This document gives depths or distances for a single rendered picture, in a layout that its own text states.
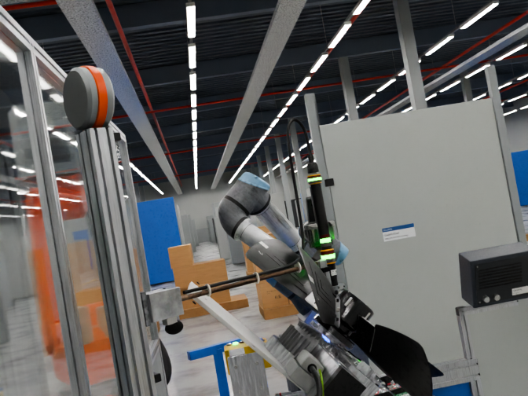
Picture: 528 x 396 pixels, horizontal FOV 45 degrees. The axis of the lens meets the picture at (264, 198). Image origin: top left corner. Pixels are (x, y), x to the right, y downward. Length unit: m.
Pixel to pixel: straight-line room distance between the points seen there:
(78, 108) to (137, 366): 0.63
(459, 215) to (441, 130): 0.53
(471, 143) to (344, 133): 0.80
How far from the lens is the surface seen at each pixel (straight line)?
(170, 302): 1.62
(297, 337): 1.88
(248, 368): 1.85
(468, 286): 2.53
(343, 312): 1.89
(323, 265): 1.98
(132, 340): 1.57
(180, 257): 11.08
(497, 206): 4.17
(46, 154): 1.60
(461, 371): 2.57
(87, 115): 1.56
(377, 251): 3.91
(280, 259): 1.98
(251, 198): 2.36
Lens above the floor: 1.53
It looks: 1 degrees up
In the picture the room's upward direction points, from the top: 10 degrees counter-clockwise
